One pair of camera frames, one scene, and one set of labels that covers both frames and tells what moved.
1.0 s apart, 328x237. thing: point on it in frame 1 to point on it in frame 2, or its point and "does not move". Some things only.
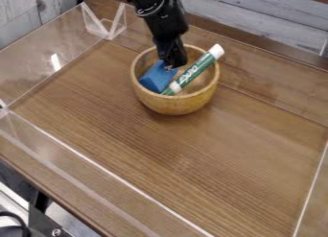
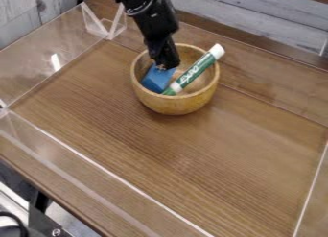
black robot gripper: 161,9 to 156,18
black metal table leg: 44,225 does not move
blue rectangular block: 156,76 does not move
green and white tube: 192,71 does not move
